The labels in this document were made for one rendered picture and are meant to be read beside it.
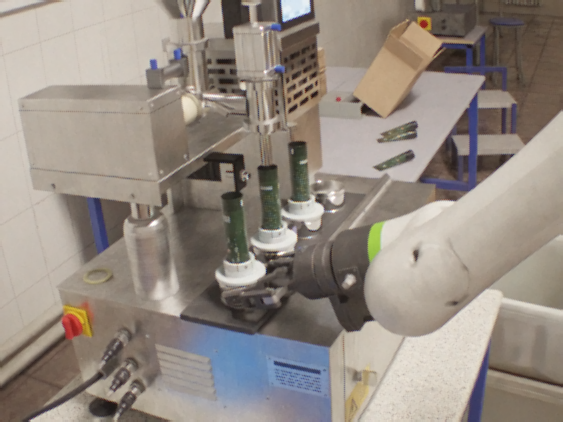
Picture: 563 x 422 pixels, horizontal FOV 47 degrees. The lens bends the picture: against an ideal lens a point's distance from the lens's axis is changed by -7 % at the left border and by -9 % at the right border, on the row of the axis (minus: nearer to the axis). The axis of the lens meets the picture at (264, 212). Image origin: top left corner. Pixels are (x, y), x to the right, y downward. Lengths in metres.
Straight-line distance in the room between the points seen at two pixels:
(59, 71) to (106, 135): 1.83
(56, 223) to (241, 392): 1.91
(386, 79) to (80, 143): 1.86
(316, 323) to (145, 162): 0.32
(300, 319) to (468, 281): 0.36
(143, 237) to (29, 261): 1.77
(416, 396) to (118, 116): 0.71
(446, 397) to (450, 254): 0.62
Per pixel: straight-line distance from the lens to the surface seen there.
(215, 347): 1.02
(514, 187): 0.65
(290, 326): 0.97
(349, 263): 0.87
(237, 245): 0.97
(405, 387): 1.28
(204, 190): 1.34
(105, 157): 1.01
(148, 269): 1.05
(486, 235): 0.66
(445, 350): 1.38
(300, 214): 1.16
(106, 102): 0.98
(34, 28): 2.71
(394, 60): 2.71
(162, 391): 1.15
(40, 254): 2.81
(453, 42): 5.30
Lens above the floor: 1.56
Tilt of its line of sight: 24 degrees down
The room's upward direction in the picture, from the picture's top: 5 degrees counter-clockwise
